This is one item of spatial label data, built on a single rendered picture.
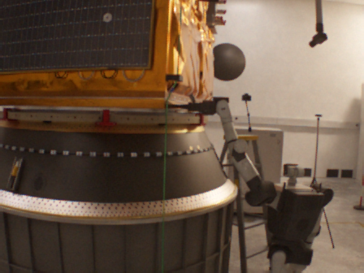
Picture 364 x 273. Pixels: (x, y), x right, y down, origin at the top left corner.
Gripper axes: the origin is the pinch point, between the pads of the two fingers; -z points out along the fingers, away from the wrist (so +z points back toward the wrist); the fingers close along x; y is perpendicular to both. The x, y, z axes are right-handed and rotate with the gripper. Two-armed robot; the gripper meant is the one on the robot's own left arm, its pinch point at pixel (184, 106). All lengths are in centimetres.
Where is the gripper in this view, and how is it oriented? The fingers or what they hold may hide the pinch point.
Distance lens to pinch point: 215.2
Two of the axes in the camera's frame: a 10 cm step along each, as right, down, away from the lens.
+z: 9.8, 0.5, -1.7
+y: 0.4, -10.0, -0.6
